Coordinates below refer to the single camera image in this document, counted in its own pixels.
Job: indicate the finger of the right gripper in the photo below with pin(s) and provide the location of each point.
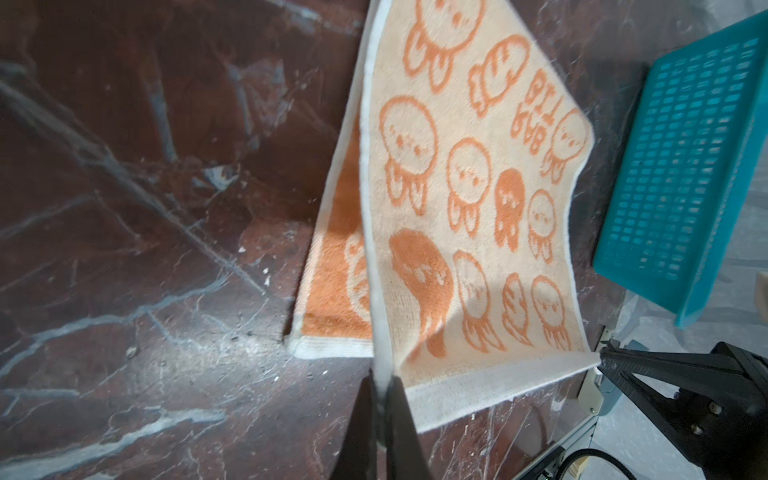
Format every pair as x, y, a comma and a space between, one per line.
711, 407

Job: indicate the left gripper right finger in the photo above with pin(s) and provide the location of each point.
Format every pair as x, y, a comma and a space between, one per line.
404, 456

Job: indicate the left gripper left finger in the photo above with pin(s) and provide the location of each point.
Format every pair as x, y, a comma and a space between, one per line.
357, 459

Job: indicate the teal perforated plastic basket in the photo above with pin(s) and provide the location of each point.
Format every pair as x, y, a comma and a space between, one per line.
685, 173

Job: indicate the orange patterned towel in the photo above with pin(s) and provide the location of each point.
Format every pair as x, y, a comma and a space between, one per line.
441, 250

